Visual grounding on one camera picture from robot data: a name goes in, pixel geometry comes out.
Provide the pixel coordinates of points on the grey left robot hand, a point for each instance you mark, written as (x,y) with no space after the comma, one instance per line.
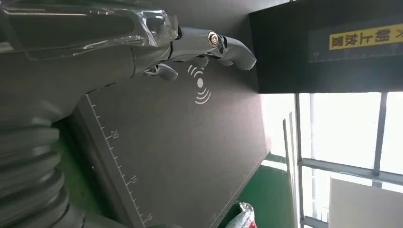
(72,47)

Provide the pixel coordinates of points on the yellow label on column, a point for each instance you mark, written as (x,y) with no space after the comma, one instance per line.
(365,37)

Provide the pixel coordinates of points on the white board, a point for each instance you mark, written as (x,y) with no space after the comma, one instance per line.
(365,204)

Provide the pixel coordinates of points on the grey package with black letters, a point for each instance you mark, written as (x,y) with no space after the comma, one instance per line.
(242,217)

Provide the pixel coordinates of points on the black weighing device with column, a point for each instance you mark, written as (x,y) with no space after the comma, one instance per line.
(176,148)

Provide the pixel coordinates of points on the green conveyor belt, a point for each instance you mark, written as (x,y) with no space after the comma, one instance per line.
(267,198)

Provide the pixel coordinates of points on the white conveyor side rail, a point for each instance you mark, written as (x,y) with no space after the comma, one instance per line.
(289,176)

